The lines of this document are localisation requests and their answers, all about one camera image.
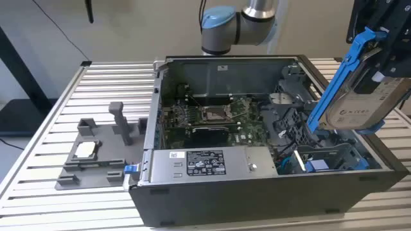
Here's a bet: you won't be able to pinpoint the grey parts rack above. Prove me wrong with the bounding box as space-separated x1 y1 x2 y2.
53 101 149 191

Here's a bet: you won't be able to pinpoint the CPU socket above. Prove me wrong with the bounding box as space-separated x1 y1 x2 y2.
198 105 232 121

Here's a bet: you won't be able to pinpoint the black data wire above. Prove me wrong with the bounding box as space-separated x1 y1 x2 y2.
274 138 302 157

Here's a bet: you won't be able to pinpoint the black RAM slots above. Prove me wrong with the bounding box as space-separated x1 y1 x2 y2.
188 94 233 106

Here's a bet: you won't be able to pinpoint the black PC case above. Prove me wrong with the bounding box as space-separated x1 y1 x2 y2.
122 54 411 228

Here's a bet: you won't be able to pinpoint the black hanging antenna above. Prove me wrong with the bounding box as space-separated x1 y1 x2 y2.
84 0 94 24

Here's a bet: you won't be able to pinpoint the silver power supply box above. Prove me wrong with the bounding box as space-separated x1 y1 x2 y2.
149 146 278 184

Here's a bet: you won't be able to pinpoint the green motherboard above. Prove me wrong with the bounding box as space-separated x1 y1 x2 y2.
158 93 276 150

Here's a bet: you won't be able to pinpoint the silver CPU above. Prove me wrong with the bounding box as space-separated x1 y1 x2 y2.
73 141 98 158

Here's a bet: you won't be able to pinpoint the black floor cable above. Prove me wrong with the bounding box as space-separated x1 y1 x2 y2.
0 138 25 151

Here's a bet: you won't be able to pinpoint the perforated metal drive cage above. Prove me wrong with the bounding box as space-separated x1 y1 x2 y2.
270 107 314 145

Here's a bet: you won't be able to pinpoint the socket cover metal frame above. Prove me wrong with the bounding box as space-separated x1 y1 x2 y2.
229 99 252 116

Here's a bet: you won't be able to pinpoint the locking lever wire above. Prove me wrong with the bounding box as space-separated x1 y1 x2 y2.
186 93 206 109

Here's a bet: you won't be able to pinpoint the hard disk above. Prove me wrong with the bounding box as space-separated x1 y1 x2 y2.
306 27 411 135

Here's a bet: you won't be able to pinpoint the black desk stand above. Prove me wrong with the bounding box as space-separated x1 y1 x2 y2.
0 25 58 138

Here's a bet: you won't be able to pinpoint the thin black wall cable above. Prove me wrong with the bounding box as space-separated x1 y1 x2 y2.
30 0 92 63

